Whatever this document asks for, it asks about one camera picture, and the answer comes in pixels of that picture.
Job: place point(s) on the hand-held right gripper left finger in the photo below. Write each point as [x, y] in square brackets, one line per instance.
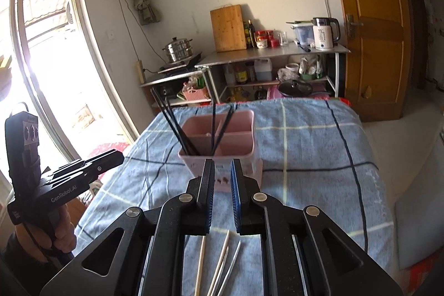
[209, 199]

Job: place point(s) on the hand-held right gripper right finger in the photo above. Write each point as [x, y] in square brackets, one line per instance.
[236, 199]

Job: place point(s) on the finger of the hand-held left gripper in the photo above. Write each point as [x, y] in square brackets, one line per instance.
[107, 159]
[76, 178]

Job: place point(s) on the pink utensil basket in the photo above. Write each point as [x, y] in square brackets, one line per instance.
[239, 143]

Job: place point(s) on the wooden chopstick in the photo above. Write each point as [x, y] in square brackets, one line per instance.
[200, 264]
[219, 261]

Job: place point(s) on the metal chopstick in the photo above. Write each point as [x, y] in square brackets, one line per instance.
[232, 264]
[222, 268]

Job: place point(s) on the black chopstick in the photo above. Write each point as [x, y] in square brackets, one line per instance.
[173, 122]
[182, 129]
[222, 129]
[213, 129]

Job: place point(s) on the person's left forearm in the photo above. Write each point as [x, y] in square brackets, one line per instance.
[20, 271]

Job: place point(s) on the person's left hand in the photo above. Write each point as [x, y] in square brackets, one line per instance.
[67, 230]

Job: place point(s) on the red patterned rug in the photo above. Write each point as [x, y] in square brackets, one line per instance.
[107, 150]

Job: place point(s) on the blue plaid tablecloth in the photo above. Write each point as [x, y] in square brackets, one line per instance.
[312, 160]

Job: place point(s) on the low metal shelf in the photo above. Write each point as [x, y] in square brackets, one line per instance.
[166, 79]

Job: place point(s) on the small pink storage basket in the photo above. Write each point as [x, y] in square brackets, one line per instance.
[196, 95]

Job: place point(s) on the black induction cooker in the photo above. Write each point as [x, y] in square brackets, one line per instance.
[180, 65]

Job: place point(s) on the brown sauce bottle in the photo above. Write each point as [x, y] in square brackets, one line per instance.
[241, 75]

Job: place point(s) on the black pan with lid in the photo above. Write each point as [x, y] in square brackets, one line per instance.
[295, 88]

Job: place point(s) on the steel steamer pot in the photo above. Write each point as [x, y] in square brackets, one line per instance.
[177, 49]

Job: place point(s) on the translucent plastic jerrycan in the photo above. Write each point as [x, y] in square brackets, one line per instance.
[263, 70]

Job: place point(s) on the pink plastic basin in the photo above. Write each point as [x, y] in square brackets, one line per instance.
[321, 94]

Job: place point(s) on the white ceramic jar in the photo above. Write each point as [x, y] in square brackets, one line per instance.
[292, 67]

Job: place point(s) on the metal kitchen shelf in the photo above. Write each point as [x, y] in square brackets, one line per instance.
[263, 55]

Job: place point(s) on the plastic food bags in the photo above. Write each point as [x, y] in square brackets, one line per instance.
[311, 67]

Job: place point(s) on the small red jar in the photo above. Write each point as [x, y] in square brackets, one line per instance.
[274, 43]

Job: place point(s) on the dark oil bottle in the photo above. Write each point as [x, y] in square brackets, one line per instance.
[251, 36]

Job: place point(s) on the clear drinking glass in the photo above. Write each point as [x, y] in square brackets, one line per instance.
[284, 38]

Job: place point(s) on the wooden cutting board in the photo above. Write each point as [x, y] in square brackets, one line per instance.
[228, 29]

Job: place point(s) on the clear water pitcher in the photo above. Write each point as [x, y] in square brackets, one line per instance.
[302, 34]

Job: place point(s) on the white electric kettle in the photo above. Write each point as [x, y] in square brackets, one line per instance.
[322, 34]

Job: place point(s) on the wooden door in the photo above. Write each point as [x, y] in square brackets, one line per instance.
[371, 22]

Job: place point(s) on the wall power strip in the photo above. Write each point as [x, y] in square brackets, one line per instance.
[139, 72]

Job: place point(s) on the white sliding door frame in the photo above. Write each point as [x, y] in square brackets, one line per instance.
[86, 49]

